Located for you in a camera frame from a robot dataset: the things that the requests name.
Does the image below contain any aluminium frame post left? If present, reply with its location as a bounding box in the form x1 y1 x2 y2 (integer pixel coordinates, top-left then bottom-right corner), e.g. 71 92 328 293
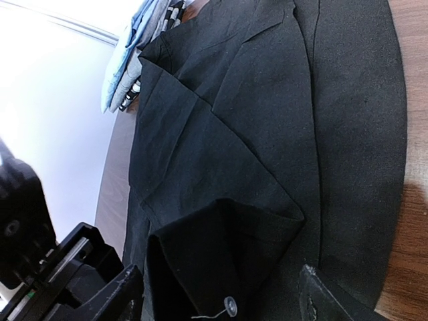
1 1 118 46

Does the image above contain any grey folded shirt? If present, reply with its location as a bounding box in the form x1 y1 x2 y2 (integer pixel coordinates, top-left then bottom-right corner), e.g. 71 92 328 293
101 1 171 112

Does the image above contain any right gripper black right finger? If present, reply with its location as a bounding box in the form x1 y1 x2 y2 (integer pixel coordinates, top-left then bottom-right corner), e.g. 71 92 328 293
298 264 383 321

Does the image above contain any black long sleeve shirt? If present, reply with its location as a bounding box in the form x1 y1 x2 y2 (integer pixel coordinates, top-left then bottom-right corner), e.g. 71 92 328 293
123 1 407 320

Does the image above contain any black white patterned folded shirt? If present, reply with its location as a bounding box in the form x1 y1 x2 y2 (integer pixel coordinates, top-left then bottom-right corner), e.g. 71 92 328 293
109 1 187 112

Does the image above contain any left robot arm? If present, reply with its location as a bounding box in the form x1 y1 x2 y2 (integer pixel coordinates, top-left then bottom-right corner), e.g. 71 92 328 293
1 144 132 320

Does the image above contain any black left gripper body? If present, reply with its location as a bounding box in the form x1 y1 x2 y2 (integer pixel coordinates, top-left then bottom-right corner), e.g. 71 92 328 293
1 222 124 320

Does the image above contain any light blue folded shirt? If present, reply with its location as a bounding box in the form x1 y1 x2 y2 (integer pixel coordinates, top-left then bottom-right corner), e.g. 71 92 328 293
100 1 158 113

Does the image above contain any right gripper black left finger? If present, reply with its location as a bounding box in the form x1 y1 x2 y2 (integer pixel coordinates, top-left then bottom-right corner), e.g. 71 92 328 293
56 265 144 320

